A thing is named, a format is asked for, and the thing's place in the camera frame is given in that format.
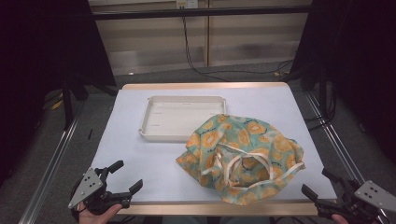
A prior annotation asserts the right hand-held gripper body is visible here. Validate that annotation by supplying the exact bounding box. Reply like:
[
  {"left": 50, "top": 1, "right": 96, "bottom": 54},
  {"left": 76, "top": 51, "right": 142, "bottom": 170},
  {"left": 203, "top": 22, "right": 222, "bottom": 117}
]
[{"left": 314, "top": 177, "right": 396, "bottom": 224}]

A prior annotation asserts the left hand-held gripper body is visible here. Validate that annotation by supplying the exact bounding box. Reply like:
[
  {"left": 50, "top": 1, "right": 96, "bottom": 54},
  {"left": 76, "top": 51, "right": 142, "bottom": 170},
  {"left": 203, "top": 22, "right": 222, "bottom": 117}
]
[{"left": 67, "top": 167, "right": 132, "bottom": 217}]

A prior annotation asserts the white plastic tray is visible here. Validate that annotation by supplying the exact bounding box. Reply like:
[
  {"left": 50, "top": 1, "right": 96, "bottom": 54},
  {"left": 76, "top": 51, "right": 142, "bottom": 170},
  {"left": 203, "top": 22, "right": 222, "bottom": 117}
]
[{"left": 138, "top": 95, "right": 227, "bottom": 144}]

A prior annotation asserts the orange print fabric bag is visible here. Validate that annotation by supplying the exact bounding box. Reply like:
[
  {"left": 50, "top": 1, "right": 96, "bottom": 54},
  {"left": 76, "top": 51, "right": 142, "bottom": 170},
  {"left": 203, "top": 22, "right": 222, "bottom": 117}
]
[{"left": 176, "top": 113, "right": 306, "bottom": 206}]

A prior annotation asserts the person's left hand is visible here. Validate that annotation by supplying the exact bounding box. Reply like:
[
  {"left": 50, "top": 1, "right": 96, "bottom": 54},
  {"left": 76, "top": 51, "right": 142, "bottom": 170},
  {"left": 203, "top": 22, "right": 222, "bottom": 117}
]
[{"left": 78, "top": 203, "right": 124, "bottom": 224}]

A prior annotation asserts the person's right hand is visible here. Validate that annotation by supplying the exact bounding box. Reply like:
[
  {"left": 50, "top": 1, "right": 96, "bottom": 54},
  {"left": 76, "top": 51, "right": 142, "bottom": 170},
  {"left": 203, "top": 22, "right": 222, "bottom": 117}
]
[{"left": 331, "top": 213, "right": 351, "bottom": 224}]

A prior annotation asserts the black metal stand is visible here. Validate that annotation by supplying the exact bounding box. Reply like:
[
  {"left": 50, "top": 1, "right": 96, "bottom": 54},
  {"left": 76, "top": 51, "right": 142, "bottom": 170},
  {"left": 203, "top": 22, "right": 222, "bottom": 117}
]
[{"left": 60, "top": 71, "right": 120, "bottom": 132}]

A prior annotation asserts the yellow tape piece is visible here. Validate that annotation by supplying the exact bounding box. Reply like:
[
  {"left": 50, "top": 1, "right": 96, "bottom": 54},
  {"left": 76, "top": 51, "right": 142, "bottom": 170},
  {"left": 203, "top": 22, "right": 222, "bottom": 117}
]
[{"left": 49, "top": 98, "right": 65, "bottom": 111}]

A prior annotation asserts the black curtain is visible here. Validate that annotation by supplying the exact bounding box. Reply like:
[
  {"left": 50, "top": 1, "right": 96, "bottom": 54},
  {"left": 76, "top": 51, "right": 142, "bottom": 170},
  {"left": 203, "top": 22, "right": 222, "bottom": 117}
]
[
  {"left": 0, "top": 0, "right": 117, "bottom": 188},
  {"left": 291, "top": 0, "right": 396, "bottom": 162}
]

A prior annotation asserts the black horizontal bar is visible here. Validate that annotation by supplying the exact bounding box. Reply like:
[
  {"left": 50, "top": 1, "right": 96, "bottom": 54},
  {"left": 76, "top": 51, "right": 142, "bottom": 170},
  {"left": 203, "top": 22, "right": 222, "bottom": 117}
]
[{"left": 92, "top": 5, "right": 312, "bottom": 21}]

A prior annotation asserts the white power outlet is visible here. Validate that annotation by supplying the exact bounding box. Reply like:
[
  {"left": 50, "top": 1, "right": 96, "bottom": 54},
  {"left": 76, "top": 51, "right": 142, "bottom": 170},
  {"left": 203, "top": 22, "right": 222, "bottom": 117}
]
[{"left": 176, "top": 0, "right": 199, "bottom": 9}]

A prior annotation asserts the aluminium rail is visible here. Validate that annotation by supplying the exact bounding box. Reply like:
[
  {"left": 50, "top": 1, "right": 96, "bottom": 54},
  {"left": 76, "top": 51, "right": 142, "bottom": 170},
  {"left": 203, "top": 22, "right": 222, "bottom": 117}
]
[
  {"left": 18, "top": 102, "right": 86, "bottom": 224},
  {"left": 304, "top": 91, "right": 396, "bottom": 224}
]

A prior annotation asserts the bundle of black cables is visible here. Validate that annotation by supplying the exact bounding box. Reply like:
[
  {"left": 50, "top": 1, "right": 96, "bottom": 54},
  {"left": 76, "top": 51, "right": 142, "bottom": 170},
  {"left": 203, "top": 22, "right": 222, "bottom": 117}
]
[{"left": 304, "top": 82, "right": 339, "bottom": 132}]

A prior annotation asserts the long black floor cable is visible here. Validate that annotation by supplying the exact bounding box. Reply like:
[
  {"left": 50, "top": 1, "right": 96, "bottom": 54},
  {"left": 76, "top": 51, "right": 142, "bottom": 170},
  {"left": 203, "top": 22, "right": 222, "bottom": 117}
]
[{"left": 181, "top": 15, "right": 295, "bottom": 82}]

